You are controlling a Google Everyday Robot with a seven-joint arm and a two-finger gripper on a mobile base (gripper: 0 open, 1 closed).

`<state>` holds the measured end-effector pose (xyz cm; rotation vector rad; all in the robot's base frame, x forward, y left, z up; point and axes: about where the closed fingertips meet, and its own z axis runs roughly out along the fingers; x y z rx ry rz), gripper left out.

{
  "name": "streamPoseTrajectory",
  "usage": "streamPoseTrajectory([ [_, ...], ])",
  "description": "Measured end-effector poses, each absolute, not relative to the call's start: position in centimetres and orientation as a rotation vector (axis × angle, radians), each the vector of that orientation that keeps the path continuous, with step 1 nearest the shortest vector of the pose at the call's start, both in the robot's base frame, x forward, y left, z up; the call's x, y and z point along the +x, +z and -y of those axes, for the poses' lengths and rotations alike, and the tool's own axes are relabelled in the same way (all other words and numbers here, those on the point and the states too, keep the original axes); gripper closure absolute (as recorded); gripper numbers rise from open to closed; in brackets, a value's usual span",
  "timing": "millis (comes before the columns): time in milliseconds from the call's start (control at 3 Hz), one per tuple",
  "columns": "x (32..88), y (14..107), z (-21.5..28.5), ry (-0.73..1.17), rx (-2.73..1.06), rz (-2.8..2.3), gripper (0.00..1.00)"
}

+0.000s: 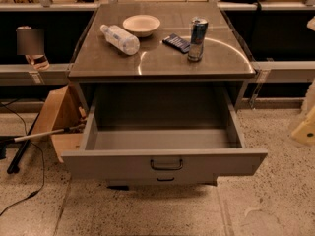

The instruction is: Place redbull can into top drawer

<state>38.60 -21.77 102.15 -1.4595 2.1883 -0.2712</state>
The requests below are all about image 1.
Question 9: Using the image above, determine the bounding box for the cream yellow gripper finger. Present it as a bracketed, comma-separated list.
[290, 106, 315, 146]

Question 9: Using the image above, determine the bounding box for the blue silver redbull can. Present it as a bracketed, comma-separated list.
[188, 17, 208, 62]

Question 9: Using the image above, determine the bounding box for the grey metal drawer cabinet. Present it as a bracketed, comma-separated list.
[67, 1, 258, 192]

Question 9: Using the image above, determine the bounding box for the open grey top drawer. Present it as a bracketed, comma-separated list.
[62, 83, 268, 186]

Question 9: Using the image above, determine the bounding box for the dark blue snack packet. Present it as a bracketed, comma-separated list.
[162, 33, 190, 54]

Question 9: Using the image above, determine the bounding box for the white ceramic bowl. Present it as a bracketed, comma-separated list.
[123, 15, 160, 37]

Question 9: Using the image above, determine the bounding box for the clear plastic water bottle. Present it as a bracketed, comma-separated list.
[100, 25, 140, 56]

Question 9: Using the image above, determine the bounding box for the wooden box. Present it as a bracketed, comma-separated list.
[31, 86, 87, 162]

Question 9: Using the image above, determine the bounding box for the person in background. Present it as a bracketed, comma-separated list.
[16, 26, 49, 71]

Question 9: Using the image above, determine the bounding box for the black bar on floor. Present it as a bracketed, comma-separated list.
[7, 115, 34, 174]

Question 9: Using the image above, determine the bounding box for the black lower drawer handle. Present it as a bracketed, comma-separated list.
[157, 177, 175, 182]

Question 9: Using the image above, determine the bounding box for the black drawer handle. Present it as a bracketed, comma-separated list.
[150, 159, 183, 171]
[157, 177, 175, 182]

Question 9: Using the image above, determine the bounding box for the black top drawer handle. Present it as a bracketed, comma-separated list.
[150, 159, 183, 171]

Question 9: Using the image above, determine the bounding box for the white stick with black handle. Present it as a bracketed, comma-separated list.
[0, 124, 85, 145]

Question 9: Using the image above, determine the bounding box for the black floor cable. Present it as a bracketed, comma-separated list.
[0, 98, 46, 217]

